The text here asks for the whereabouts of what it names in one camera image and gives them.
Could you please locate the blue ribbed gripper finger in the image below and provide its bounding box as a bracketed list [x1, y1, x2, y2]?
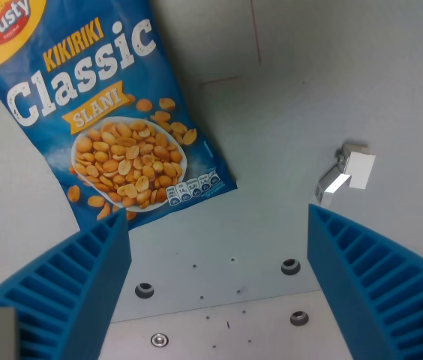
[0, 207, 134, 360]
[306, 203, 423, 360]

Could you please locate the shiny silver screw head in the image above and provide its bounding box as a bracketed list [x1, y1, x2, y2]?
[150, 332, 170, 348]

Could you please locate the blue Hrusty peanut bag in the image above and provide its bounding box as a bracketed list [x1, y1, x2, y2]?
[0, 0, 239, 233]

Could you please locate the grey metal bracket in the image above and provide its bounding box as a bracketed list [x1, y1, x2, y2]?
[314, 141, 377, 206]

